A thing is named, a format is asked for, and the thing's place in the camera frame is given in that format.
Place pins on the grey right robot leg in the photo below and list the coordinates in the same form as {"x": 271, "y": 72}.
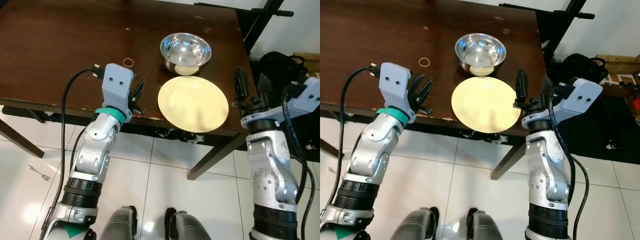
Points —
{"x": 485, "y": 227}
{"x": 187, "y": 227}

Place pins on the small red object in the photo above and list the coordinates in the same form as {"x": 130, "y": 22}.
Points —
{"x": 635, "y": 103}

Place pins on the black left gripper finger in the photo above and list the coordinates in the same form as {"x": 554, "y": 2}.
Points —
{"x": 143, "y": 87}
{"x": 429, "y": 89}
{"x": 418, "y": 87}
{"x": 136, "y": 91}

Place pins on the pale yellow round plate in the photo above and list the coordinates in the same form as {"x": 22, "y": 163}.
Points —
{"x": 482, "y": 106}
{"x": 193, "y": 105}

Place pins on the black metal stand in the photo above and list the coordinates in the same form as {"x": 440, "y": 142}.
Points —
{"x": 560, "y": 22}
{"x": 257, "y": 22}

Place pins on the silver metal fork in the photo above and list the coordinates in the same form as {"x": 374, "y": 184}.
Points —
{"x": 40, "y": 173}

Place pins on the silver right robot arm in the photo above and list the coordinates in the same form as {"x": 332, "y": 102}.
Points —
{"x": 550, "y": 170}
{"x": 272, "y": 170}

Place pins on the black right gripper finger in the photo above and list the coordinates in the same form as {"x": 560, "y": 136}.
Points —
{"x": 547, "y": 88}
{"x": 523, "y": 85}
{"x": 242, "y": 85}
{"x": 265, "y": 89}

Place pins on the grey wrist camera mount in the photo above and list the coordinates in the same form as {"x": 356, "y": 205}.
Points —
{"x": 307, "y": 97}
{"x": 116, "y": 85}
{"x": 582, "y": 97}
{"x": 395, "y": 85}

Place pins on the tan rubber band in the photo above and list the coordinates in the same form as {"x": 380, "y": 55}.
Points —
{"x": 124, "y": 62}
{"x": 419, "y": 62}

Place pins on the dark wooden table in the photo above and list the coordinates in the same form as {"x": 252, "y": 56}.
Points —
{"x": 365, "y": 40}
{"x": 60, "y": 45}

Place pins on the grey robot leg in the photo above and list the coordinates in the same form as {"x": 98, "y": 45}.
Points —
{"x": 187, "y": 227}
{"x": 485, "y": 227}
{"x": 120, "y": 225}
{"x": 417, "y": 225}

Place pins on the shiny steel bowl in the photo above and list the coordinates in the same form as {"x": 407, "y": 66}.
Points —
{"x": 480, "y": 50}
{"x": 185, "y": 50}

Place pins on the grey left robot leg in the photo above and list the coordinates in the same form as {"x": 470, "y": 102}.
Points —
{"x": 417, "y": 225}
{"x": 120, "y": 225}

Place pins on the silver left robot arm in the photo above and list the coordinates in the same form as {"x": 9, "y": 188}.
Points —
{"x": 95, "y": 145}
{"x": 367, "y": 150}

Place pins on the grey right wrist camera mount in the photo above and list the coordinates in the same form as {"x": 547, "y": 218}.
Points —
{"x": 582, "y": 97}
{"x": 307, "y": 97}

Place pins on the black bag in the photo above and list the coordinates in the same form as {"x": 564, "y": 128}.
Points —
{"x": 577, "y": 65}
{"x": 277, "y": 67}

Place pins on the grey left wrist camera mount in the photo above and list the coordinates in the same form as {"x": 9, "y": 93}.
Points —
{"x": 116, "y": 85}
{"x": 395, "y": 85}

